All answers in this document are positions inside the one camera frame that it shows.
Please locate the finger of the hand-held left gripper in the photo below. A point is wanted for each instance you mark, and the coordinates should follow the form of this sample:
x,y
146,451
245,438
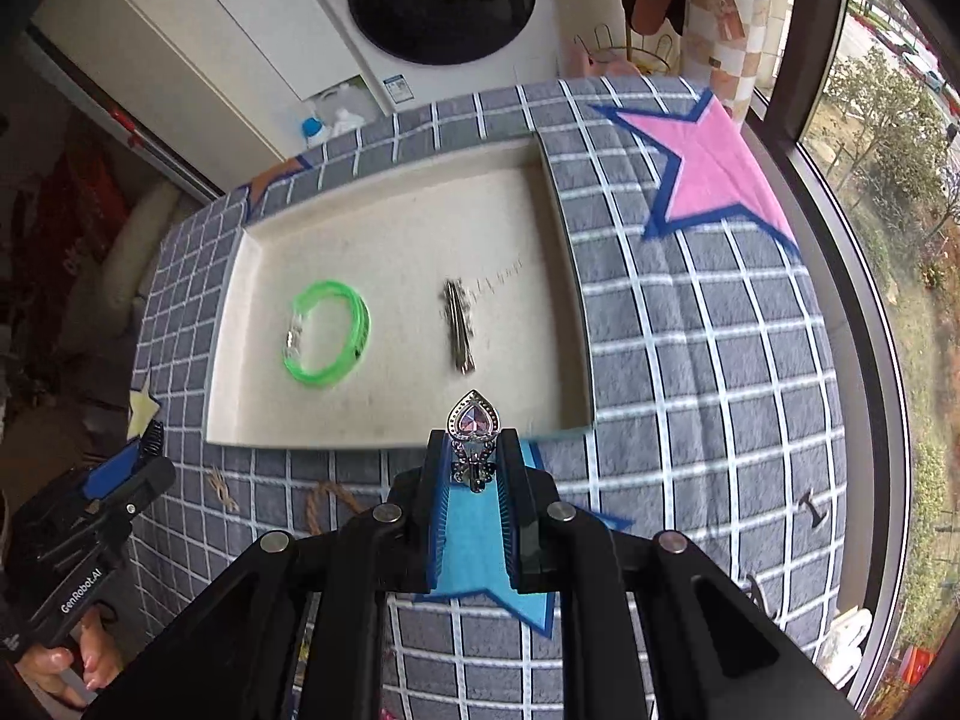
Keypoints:
x,y
112,469
146,484

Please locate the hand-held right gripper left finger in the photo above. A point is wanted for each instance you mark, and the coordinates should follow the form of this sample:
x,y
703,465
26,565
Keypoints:
x,y
436,517

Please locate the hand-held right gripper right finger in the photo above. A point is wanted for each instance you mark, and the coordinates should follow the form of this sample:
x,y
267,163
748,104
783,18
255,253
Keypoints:
x,y
508,517

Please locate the silver hair clip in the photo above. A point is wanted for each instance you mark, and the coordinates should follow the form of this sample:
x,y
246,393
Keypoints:
x,y
457,330

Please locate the beige shallow tray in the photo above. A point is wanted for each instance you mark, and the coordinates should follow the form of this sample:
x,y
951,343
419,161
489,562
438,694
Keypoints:
x,y
390,300

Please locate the person's left hand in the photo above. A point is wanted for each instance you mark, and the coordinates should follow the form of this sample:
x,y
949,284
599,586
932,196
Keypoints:
x,y
94,652

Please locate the white sofa cushion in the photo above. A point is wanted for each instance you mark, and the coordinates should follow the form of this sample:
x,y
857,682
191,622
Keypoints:
x,y
139,255

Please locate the red decorated cloth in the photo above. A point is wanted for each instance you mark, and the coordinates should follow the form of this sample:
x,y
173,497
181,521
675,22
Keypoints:
x,y
75,202

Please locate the blue capped bottle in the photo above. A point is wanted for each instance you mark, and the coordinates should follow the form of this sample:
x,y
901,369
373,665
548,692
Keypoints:
x,y
313,131

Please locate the white cabinet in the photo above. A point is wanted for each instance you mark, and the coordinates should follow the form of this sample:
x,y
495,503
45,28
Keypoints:
x,y
202,37

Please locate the white washing machine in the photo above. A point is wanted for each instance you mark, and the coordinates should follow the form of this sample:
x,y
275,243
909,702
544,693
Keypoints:
x,y
442,0

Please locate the dark window frame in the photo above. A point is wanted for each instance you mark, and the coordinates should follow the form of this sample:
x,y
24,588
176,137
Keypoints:
x,y
862,315

